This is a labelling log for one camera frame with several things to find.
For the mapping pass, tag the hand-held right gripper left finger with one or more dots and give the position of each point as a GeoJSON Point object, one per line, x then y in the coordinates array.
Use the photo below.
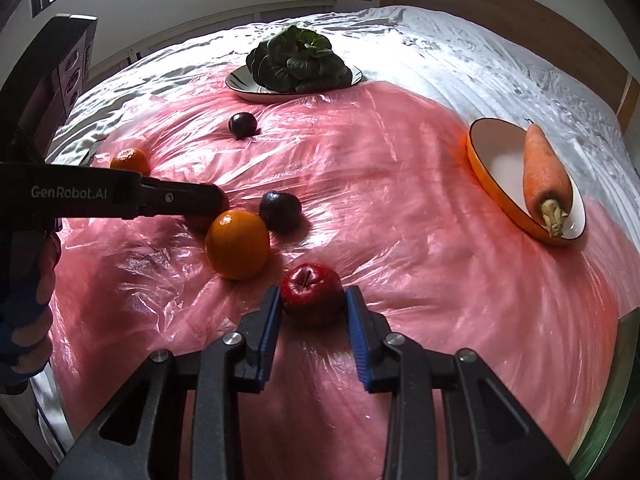
{"type": "Point", "coordinates": [270, 330]}

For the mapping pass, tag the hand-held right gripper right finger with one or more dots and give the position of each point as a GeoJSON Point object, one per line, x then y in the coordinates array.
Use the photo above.
{"type": "Point", "coordinates": [357, 340]}

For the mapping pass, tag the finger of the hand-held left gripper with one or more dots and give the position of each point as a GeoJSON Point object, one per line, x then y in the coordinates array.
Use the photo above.
{"type": "Point", "coordinates": [195, 199]}

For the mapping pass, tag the small orange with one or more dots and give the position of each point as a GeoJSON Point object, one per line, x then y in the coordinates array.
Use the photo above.
{"type": "Point", "coordinates": [130, 161]}

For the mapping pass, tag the green metal tray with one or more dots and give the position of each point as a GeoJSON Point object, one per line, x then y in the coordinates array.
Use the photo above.
{"type": "Point", "coordinates": [607, 410]}

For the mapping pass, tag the person's left hand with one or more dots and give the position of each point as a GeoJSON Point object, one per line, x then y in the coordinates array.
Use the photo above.
{"type": "Point", "coordinates": [25, 310]}

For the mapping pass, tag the pink plastic sheet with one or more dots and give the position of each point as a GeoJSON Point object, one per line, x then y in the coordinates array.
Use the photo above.
{"type": "Point", "coordinates": [400, 260]}

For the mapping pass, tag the striped white plate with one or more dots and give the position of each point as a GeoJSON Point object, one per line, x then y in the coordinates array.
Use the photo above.
{"type": "Point", "coordinates": [240, 85]}

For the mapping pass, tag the dark green bok choy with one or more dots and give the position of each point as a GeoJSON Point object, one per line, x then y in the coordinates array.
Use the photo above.
{"type": "Point", "coordinates": [295, 60]}

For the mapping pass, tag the orange rimmed white plate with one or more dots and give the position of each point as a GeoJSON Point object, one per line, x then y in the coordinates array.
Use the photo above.
{"type": "Point", "coordinates": [500, 170]}

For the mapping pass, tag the carrot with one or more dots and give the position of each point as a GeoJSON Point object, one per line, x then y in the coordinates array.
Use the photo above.
{"type": "Point", "coordinates": [542, 170]}

